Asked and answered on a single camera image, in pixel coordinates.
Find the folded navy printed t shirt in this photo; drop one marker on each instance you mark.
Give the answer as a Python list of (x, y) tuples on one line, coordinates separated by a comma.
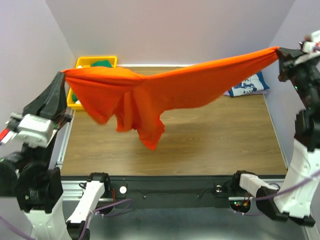
[(254, 84)]

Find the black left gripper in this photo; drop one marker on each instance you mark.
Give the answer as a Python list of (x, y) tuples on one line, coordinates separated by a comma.
[(54, 96)]

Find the aluminium frame rail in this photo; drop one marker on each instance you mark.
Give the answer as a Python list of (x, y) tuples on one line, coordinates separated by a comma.
[(206, 148)]

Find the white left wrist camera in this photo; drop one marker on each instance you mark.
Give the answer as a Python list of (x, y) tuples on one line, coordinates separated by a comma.
[(30, 130)]

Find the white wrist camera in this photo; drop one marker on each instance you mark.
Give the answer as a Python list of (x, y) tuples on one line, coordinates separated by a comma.
[(30, 130), (310, 46)]

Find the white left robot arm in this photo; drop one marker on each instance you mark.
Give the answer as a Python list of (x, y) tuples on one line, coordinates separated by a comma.
[(26, 174)]

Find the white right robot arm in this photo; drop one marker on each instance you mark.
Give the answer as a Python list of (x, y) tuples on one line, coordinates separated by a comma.
[(293, 199)]

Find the yellow plastic bin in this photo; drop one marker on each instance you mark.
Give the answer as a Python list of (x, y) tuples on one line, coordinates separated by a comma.
[(86, 62)]

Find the orange t shirt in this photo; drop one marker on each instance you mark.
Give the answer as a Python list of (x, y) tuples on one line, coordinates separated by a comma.
[(137, 101)]

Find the white printed t shirt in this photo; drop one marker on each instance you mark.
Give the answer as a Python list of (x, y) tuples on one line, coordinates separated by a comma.
[(76, 101)]

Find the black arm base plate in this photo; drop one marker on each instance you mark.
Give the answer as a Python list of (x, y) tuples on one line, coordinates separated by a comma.
[(173, 192)]

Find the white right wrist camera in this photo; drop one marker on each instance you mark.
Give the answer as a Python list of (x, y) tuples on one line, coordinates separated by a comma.
[(310, 46)]

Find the folded lavender t shirt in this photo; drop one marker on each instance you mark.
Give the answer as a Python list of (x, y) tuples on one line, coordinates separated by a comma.
[(227, 93)]

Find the green t shirt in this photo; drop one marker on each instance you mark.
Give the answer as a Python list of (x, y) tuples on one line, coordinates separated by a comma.
[(102, 63)]

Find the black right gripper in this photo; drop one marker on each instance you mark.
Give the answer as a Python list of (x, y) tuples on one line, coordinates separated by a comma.
[(289, 69)]

